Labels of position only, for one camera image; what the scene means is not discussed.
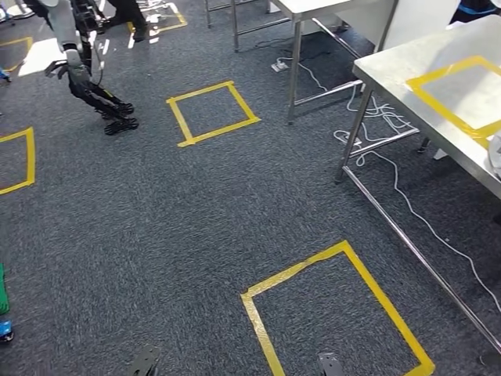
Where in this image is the silver wheel hubcap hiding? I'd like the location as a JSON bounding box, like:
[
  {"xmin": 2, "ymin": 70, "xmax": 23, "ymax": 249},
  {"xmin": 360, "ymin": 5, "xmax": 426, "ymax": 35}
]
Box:
[{"xmin": 488, "ymin": 132, "xmax": 501, "ymax": 181}]

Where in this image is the steel workbench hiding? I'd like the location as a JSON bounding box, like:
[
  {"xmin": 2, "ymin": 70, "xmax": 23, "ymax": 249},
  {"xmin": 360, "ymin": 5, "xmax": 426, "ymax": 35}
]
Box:
[{"xmin": 334, "ymin": 14, "xmax": 501, "ymax": 360}]

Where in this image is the steel table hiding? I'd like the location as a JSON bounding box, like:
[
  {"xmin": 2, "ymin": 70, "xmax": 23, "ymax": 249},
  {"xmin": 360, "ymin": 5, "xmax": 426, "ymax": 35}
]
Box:
[{"xmin": 203, "ymin": 0, "xmax": 396, "ymax": 126}]

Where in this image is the person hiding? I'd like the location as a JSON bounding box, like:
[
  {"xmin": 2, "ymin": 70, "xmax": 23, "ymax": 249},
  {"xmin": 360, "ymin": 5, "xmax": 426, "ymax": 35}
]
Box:
[
  {"xmin": 105, "ymin": 0, "xmax": 150, "ymax": 44},
  {"xmin": 449, "ymin": 0, "xmax": 501, "ymax": 25}
]

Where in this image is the grey black humanoid robot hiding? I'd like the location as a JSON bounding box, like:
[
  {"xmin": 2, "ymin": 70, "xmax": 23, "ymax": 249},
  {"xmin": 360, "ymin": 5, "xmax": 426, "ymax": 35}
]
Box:
[{"xmin": 23, "ymin": 0, "xmax": 140, "ymax": 138}]

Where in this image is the white partition panel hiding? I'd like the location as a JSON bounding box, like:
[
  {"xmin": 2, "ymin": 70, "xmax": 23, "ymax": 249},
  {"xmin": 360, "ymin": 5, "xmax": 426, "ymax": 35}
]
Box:
[{"xmin": 336, "ymin": 0, "xmax": 462, "ymax": 54}]

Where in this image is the yellow floor tape square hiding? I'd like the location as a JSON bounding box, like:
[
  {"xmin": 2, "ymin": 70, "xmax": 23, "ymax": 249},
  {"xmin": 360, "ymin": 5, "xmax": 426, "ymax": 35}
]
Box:
[
  {"xmin": 0, "ymin": 35, "xmax": 34, "ymax": 74},
  {"xmin": 0, "ymin": 126, "xmax": 37, "ymax": 197}
]

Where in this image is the green plastic crate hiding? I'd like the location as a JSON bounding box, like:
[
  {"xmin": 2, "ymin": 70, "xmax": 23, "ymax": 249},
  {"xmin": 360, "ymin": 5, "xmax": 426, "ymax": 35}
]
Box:
[{"xmin": 0, "ymin": 262, "xmax": 11, "ymax": 316}]

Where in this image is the white floor cable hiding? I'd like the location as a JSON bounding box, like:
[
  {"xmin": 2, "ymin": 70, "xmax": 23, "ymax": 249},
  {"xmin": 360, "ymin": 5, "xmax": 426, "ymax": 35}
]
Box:
[
  {"xmin": 333, "ymin": 84, "xmax": 501, "ymax": 316},
  {"xmin": 278, "ymin": 56, "xmax": 328, "ymax": 93}
]

